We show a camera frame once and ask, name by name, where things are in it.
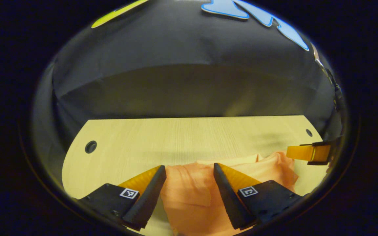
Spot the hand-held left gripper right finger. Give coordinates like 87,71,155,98
213,163,309,230

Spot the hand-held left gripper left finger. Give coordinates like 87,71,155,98
77,165,167,230

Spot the orange T-shirt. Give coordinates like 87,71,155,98
160,151,299,236

